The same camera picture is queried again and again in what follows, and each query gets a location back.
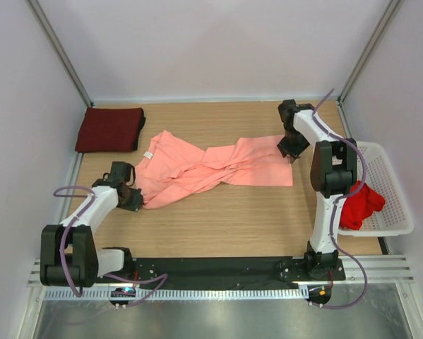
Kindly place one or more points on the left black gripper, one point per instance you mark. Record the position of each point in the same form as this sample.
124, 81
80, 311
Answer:
137, 201

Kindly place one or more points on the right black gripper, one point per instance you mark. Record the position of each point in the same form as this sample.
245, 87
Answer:
294, 152

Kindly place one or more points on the pink t-shirt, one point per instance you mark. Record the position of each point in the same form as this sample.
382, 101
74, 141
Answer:
172, 169

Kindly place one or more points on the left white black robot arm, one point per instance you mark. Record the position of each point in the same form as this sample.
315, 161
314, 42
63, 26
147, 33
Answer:
68, 255

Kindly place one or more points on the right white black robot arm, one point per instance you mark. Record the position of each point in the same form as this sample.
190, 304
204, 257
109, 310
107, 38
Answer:
332, 175

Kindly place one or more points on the folded black t-shirt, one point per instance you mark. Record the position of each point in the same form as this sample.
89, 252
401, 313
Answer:
139, 127

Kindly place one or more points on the folded dark red t-shirt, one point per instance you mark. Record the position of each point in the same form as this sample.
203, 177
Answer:
107, 130

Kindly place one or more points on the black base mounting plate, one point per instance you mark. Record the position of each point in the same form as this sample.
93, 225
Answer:
237, 273

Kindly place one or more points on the white plastic basket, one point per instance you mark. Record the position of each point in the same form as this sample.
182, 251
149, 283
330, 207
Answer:
395, 218

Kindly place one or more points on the white slotted cable duct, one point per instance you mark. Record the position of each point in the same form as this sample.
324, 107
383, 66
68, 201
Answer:
111, 294

